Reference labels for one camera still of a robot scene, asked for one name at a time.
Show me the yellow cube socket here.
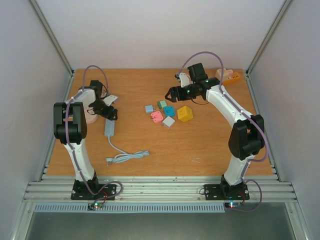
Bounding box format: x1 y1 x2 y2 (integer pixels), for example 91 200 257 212
177 106 193 122

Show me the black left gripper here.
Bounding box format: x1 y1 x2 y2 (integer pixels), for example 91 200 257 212
90 100 118 121

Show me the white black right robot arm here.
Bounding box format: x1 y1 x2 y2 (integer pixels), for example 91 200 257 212
165 63 266 198

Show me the grey blue strip base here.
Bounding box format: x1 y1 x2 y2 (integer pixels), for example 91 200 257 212
104 119 116 137

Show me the green small plug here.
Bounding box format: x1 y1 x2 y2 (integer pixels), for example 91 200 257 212
157 100 168 109

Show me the light blue usb charger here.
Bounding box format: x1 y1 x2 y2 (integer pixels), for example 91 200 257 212
144 105 157 114

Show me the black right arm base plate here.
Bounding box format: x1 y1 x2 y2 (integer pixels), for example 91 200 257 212
198 183 250 201

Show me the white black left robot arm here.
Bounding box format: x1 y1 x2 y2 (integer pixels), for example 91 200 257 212
53 80 118 200

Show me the right controller board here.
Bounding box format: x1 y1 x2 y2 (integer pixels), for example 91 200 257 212
224 201 244 209

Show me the left controller board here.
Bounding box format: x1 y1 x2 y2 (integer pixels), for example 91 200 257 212
87 202 104 211

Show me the grey slotted cable duct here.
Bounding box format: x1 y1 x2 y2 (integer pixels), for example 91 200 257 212
34 202 225 214

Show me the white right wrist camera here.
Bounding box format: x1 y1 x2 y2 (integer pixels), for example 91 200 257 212
175 72 192 88

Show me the teal plug adapter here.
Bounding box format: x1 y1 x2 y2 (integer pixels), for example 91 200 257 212
163 106 176 117

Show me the aluminium rail frame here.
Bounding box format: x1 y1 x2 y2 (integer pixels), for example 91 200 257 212
9 69 311 240

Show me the white 66W usb charger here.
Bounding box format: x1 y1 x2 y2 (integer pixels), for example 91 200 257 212
161 116 176 129

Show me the grey cable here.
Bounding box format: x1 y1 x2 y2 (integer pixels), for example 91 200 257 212
105 134 151 167

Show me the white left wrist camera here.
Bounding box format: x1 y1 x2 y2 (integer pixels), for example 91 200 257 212
103 95 119 107

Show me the orange power strip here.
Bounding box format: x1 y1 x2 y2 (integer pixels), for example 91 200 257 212
222 72 241 85

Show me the round beige power strip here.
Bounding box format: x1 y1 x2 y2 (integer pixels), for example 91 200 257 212
84 107 99 125

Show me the controller board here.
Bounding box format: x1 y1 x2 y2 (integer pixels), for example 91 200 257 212
87 202 104 211
224 201 244 209

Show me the beige cube plug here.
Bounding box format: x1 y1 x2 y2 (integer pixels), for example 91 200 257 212
215 68 229 81

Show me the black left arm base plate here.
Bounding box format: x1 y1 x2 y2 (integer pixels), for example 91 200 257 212
70 180 119 201

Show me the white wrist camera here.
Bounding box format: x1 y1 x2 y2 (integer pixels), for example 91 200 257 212
175 72 192 88
103 95 119 107

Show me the pink plug adapter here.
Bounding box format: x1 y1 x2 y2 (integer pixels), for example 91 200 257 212
150 110 164 124

